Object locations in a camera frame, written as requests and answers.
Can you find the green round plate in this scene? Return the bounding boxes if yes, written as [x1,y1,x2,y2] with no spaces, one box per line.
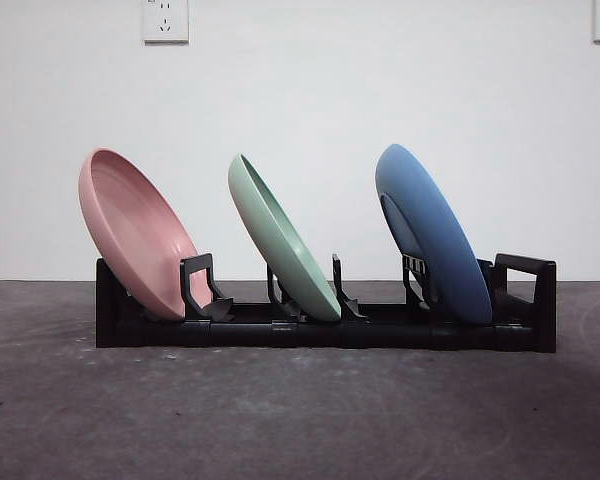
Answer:
[227,153,342,323]

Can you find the blue round plate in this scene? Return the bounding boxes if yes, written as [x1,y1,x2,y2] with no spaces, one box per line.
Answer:
[374,143,495,326]

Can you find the pink round plate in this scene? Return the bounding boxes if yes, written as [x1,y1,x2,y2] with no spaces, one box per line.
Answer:
[77,147,201,321]

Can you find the black plastic dish rack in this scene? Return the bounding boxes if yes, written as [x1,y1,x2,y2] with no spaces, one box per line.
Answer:
[94,252,557,355]

